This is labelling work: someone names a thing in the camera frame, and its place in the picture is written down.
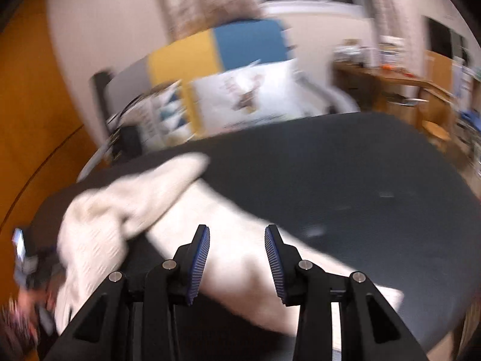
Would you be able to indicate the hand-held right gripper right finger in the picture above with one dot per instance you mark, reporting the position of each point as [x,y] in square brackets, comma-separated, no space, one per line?
[272,267]

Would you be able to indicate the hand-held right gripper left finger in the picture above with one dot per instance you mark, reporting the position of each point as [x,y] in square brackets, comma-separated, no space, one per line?
[199,267]

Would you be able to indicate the white knit sweater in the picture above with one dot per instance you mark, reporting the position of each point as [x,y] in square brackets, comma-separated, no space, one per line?
[233,240]

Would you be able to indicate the person's left forearm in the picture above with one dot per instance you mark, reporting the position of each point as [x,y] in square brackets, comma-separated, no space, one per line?
[15,331]

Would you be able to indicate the person's left hand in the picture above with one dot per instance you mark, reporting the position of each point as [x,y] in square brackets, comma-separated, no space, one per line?
[34,298]

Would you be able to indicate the black handbag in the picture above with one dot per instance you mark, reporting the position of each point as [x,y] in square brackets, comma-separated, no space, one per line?
[129,141]

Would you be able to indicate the triangle pattern pillow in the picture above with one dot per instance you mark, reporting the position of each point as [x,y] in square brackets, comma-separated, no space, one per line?
[171,112]

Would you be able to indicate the orange wooden wardrobe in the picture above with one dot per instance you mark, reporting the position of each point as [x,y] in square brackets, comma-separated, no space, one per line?
[34,101]

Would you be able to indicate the white deer print pillow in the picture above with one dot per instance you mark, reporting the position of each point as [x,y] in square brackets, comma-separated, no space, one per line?
[274,94]

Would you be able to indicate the wooden desk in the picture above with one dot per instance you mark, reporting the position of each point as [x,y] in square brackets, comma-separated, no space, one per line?
[375,82]

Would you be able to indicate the round wooden stool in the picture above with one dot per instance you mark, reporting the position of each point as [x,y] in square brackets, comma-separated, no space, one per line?
[436,128]

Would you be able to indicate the grey yellow blue sofa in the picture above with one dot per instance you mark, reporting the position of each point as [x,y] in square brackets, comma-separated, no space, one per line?
[240,45]

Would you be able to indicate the cluster of boxes and jars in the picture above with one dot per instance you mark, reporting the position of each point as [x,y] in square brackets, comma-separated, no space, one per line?
[375,50]

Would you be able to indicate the brown board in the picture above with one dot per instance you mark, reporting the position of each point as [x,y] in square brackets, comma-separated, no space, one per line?
[439,67]

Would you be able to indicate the beige patterned curtain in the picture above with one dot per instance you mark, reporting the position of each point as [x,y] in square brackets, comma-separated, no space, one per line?
[199,3]

